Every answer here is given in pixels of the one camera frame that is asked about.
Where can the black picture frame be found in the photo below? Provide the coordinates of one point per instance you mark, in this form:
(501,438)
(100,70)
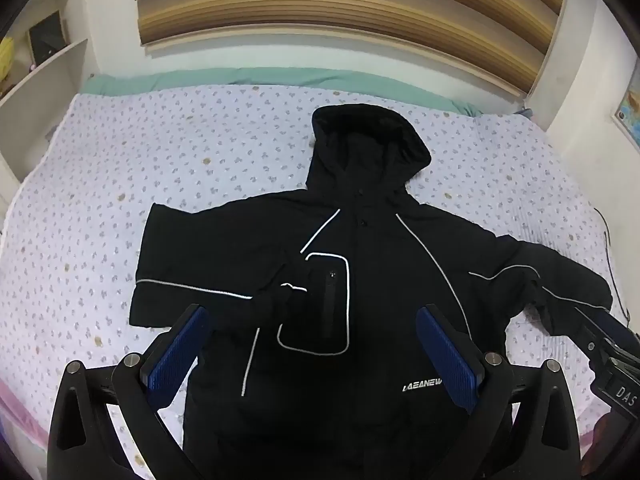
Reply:
(47,37)

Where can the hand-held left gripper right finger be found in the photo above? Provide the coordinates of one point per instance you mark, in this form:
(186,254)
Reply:
(445,360)

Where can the pink bed sheet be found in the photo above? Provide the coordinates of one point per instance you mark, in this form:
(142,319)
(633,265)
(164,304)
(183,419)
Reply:
(20,420)

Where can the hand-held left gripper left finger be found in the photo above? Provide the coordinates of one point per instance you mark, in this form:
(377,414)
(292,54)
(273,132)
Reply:
(175,355)

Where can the yellow soft toy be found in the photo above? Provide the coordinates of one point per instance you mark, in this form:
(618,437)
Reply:
(6,60)

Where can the wall map poster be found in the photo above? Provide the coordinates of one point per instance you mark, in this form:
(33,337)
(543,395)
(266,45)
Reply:
(631,115)

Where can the wooden slatted headboard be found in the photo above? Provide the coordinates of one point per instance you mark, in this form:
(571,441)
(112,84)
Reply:
(350,10)

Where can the white wall shelf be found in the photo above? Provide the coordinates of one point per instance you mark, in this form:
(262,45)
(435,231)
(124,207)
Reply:
(45,67)

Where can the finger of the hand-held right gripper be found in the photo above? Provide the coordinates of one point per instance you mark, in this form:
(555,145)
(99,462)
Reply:
(607,325)

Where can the floral quilted bedspread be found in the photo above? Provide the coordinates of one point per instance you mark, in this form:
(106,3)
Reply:
(200,160)

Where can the black hooded jacket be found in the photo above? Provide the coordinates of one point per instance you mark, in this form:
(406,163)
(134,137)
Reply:
(380,260)

